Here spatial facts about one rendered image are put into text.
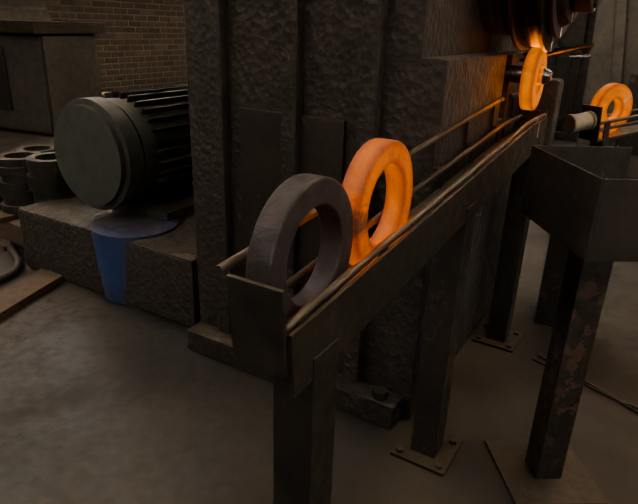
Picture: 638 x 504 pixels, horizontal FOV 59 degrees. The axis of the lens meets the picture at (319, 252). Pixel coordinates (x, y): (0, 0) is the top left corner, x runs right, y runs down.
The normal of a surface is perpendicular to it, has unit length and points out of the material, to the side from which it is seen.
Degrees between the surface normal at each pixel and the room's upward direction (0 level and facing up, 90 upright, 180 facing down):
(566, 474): 0
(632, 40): 90
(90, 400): 0
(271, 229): 54
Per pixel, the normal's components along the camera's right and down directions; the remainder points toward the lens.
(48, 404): 0.03, -0.93
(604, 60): -0.71, 0.24
